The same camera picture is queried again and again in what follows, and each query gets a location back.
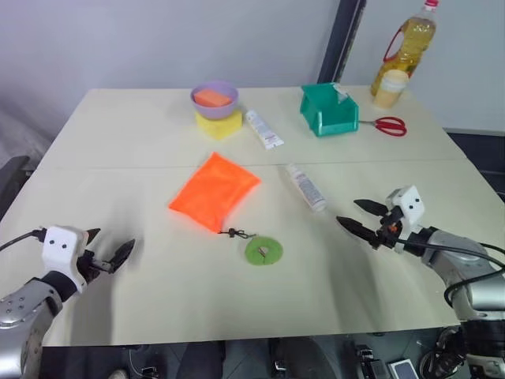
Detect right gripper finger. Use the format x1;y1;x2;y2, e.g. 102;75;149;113
353;198;390;216
335;216;380;250

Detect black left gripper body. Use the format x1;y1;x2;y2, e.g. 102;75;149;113
77;249;115;287

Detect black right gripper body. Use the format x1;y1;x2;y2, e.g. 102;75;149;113
372;207;406;250

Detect white printed squeeze bottle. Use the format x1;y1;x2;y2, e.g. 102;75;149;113
284;163;328;215

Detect green round felt disc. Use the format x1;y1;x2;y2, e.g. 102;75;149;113
243;235;283;268

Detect orange fabric pouch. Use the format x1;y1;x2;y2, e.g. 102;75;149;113
168;152;262;235

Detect thin black knotted string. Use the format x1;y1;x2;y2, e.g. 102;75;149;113
218;227;258;242

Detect green plastic bin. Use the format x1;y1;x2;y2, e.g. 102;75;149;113
299;82;361;138

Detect dark grey chair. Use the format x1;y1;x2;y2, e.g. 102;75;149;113
0;156;32;222

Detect pale yellow lidded cup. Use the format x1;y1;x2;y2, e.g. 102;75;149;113
372;69;409;110

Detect clear plastic packet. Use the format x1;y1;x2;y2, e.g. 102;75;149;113
331;82;350;105

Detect black clamp device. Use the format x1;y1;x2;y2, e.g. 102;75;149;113
354;344;390;379

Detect white printed tube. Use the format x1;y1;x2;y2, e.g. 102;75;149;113
245;109;285;151

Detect grey phone-like device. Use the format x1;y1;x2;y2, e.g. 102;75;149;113
388;358;417;379

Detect yellow sponge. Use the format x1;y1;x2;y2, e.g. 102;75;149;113
195;109;244;141

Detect purple bowl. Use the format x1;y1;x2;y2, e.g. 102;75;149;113
190;80;240;121

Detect cooking oil bottle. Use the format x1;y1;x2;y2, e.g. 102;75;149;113
369;0;439;98

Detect dark upright pillar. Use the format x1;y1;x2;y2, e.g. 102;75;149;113
317;0;370;86

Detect orange sponge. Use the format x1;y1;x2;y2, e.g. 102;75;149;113
194;88;233;108

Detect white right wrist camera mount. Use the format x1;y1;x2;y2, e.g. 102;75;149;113
384;185;425;254

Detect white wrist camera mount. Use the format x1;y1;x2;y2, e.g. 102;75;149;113
384;185;425;254
41;225;91;294

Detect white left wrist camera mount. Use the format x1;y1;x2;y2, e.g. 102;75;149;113
41;225;91;294

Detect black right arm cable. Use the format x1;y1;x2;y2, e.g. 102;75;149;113
396;235;505;313

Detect red handled scissors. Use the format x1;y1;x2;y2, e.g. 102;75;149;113
357;115;408;137

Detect black cable bundle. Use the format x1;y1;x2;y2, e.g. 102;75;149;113
417;326;471;374

